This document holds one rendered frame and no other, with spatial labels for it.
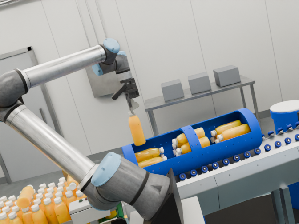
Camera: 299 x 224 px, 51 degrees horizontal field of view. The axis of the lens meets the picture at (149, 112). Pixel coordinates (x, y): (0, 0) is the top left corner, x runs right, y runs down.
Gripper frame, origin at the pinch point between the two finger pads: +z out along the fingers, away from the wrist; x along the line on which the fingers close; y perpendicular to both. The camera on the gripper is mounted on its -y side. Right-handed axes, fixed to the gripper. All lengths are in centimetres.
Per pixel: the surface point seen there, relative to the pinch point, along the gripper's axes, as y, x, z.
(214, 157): 42, -7, 42
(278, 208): 86, 12, 105
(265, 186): 73, -2, 76
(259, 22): 261, 297, -19
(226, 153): 50, -6, 42
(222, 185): 42, -8, 62
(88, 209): -38, -28, 37
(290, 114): 120, 28, 44
